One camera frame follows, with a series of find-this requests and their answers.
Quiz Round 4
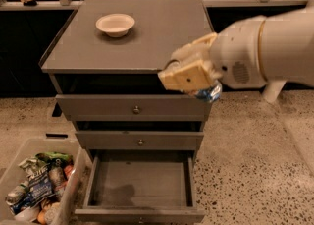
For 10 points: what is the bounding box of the white paper bowl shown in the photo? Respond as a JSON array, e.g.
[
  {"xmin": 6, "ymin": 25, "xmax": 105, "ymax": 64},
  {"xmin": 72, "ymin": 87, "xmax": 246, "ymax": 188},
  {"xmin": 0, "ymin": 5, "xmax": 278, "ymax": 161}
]
[{"xmin": 95, "ymin": 14, "xmax": 135, "ymax": 37}]

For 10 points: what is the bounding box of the clear plastic storage bin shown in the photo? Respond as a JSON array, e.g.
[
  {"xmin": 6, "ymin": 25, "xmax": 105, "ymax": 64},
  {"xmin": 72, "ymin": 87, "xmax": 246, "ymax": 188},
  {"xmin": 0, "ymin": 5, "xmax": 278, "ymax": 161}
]
[{"xmin": 0, "ymin": 139, "xmax": 85, "ymax": 225}]

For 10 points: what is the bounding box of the white diagonal pole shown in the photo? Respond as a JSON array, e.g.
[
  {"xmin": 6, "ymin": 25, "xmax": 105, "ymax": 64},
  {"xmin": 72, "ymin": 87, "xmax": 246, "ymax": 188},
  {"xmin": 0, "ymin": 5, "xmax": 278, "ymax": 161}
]
[{"xmin": 262, "ymin": 81, "xmax": 286, "ymax": 103}]

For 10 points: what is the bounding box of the grey drawer cabinet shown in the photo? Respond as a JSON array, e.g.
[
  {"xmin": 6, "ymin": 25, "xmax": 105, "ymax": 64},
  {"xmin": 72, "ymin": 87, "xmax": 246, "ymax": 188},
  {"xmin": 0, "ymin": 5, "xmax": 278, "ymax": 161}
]
[{"xmin": 39, "ymin": 0, "xmax": 217, "ymax": 158}]

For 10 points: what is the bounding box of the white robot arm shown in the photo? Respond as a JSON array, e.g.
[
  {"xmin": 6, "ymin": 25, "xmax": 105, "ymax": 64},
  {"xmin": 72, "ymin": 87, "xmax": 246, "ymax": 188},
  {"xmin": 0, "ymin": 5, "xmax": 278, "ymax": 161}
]
[{"xmin": 158, "ymin": 6, "xmax": 314, "ymax": 92}]

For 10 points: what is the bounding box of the silver can in bin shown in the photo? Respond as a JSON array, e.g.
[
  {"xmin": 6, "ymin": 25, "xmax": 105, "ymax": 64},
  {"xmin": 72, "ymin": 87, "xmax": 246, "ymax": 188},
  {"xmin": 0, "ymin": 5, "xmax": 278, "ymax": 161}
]
[{"xmin": 5, "ymin": 181, "xmax": 29, "ymax": 205}]

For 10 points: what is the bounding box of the grey middle drawer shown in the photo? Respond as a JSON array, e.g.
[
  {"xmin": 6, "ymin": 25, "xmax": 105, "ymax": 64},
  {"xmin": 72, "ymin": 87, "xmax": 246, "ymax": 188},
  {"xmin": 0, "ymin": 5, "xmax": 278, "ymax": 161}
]
[{"xmin": 76, "ymin": 131, "xmax": 203, "ymax": 150}]

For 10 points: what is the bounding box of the grey open bottom drawer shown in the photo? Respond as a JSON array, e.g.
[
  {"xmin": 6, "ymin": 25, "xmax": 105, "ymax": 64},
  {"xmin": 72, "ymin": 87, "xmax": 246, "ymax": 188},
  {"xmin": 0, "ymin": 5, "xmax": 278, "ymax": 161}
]
[{"xmin": 75, "ymin": 150, "xmax": 204, "ymax": 225}]

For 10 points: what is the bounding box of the green snack bag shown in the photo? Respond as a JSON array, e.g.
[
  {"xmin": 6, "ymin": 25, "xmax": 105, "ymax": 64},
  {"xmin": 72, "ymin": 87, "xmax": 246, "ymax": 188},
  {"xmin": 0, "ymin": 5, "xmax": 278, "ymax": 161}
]
[{"xmin": 35, "ymin": 152, "xmax": 73, "ymax": 168}]

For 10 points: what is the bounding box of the grey top drawer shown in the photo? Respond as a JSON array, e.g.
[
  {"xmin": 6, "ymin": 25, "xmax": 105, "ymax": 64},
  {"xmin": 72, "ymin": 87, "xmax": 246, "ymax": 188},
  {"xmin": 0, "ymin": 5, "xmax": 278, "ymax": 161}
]
[{"xmin": 56, "ymin": 94, "xmax": 211, "ymax": 121}]

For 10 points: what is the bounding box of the blue silver redbull can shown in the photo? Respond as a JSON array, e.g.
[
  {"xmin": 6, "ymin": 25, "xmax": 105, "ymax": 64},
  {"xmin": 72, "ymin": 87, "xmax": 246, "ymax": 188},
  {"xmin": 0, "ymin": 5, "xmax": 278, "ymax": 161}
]
[{"xmin": 190, "ymin": 82, "xmax": 222, "ymax": 103}]

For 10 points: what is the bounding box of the dark blue chip bag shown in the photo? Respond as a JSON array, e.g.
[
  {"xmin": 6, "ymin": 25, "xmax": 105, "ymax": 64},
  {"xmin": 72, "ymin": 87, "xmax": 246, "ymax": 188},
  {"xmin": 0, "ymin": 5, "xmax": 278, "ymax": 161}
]
[{"xmin": 13, "ymin": 166, "xmax": 54, "ymax": 210}]

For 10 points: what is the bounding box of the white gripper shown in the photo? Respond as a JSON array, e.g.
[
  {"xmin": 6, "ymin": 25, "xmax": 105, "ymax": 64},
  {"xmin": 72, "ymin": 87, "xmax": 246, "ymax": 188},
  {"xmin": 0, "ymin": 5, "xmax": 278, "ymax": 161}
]
[{"xmin": 158, "ymin": 16, "xmax": 266, "ymax": 91}]

